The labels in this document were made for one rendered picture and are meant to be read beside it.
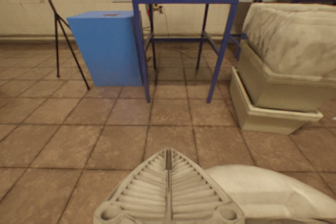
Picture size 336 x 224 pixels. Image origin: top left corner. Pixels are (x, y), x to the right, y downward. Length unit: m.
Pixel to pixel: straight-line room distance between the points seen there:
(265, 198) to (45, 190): 0.97
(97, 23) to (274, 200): 1.40
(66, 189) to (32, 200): 0.15
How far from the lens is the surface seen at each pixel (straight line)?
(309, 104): 1.07
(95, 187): 0.87
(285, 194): 0.53
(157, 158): 0.16
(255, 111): 0.92
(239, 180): 0.46
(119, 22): 1.26
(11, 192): 1.12
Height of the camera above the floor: 0.75
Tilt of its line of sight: 43 degrees down
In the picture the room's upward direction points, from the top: straight up
